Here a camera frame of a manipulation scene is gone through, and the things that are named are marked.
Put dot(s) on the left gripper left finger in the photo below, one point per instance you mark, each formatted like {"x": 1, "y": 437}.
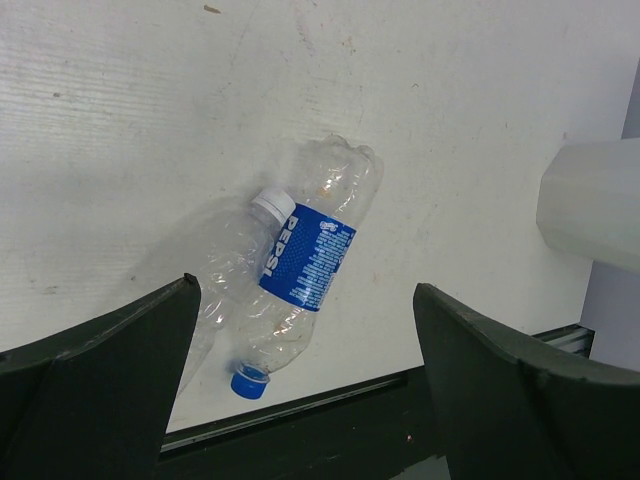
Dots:
{"x": 93, "y": 401}

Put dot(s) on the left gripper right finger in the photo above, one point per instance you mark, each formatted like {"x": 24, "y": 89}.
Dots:
{"x": 509, "y": 406}

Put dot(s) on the white translucent bin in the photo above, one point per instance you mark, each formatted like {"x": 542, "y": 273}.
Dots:
{"x": 588, "y": 202}

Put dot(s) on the crushed clear plastic bottle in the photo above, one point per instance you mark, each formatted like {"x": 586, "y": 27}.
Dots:
{"x": 225, "y": 249}

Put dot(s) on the Pepsi bottle blue label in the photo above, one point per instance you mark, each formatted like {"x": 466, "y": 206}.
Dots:
{"x": 333, "y": 186}

